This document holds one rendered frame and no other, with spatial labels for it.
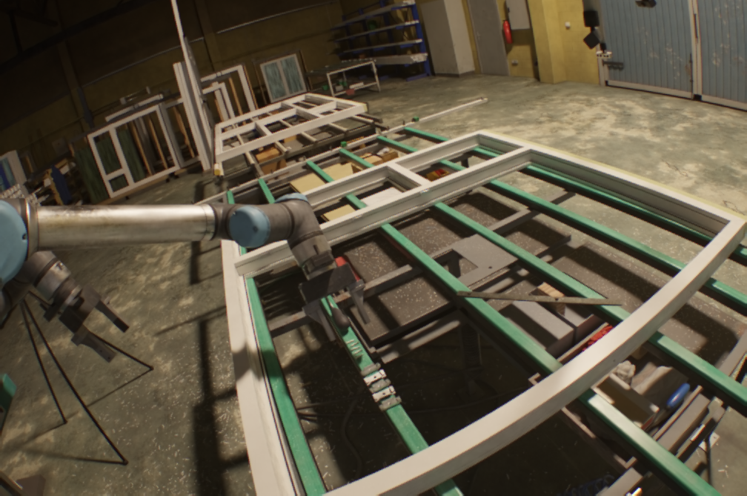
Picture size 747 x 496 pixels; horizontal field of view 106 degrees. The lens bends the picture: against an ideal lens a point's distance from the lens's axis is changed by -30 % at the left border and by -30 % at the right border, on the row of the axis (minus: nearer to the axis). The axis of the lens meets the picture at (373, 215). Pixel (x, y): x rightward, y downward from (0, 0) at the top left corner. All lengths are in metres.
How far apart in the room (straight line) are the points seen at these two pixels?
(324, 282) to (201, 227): 0.31
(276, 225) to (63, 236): 0.45
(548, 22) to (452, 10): 3.13
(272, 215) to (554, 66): 7.72
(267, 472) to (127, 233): 0.53
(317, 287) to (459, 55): 9.82
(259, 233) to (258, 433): 0.42
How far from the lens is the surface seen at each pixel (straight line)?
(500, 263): 1.25
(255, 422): 0.89
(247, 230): 0.88
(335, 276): 0.95
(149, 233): 0.88
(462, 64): 10.61
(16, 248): 0.64
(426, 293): 1.61
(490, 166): 1.78
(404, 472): 0.73
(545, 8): 8.23
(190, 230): 0.93
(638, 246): 1.31
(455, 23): 10.55
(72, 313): 0.96
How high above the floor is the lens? 1.57
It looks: 25 degrees down
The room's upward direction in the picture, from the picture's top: 15 degrees counter-clockwise
